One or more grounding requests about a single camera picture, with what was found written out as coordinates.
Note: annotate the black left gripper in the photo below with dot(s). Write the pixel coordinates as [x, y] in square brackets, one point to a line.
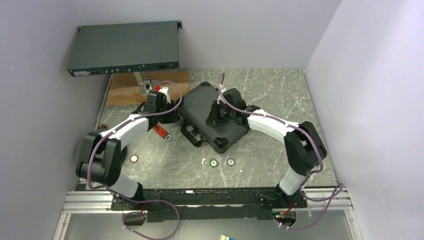
[173, 116]

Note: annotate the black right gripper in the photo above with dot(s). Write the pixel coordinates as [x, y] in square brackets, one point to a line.
[213, 119]

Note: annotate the black poker case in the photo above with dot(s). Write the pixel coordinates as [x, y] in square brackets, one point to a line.
[195, 109]

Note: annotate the blue poker chip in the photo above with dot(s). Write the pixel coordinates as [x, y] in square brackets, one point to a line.
[230, 162]

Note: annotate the green poker chip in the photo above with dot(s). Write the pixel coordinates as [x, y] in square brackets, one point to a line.
[213, 163]

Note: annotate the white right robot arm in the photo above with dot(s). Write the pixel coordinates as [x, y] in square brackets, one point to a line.
[304, 147]

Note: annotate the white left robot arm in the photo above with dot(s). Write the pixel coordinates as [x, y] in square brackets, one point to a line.
[102, 152]

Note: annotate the wooden board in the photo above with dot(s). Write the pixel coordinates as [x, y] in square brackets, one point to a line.
[124, 89]

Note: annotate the small red white chip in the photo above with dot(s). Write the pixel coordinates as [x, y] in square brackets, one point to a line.
[134, 158]

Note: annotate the grey rack server unit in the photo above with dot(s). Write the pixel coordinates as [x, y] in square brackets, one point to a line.
[125, 48]

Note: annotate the red handled adjustable wrench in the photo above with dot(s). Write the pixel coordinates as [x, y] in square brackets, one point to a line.
[162, 133]

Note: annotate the metal stand bracket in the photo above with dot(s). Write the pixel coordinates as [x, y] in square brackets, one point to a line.
[146, 84]

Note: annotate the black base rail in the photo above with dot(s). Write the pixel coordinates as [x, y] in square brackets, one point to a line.
[261, 203]

